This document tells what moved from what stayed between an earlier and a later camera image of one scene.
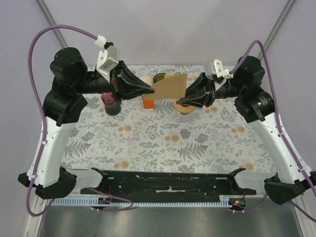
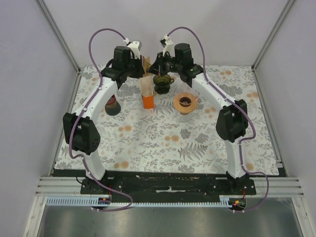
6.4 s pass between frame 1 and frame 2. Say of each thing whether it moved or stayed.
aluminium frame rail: stayed
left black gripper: moved
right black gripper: moved
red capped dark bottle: stayed
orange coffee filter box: stayed
